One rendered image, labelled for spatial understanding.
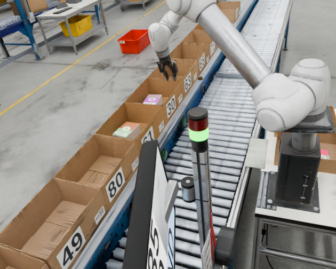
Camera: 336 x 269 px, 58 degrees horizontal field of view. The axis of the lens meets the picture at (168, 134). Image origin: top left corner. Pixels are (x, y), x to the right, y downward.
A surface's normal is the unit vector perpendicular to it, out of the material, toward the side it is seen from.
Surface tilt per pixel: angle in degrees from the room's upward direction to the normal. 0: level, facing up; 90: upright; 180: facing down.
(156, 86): 90
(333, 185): 0
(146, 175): 4
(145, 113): 89
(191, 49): 89
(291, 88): 37
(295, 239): 0
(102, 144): 90
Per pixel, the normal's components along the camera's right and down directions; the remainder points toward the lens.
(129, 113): -0.35, 0.58
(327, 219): -0.11, -0.81
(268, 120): -0.65, 0.57
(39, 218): 0.92, 0.11
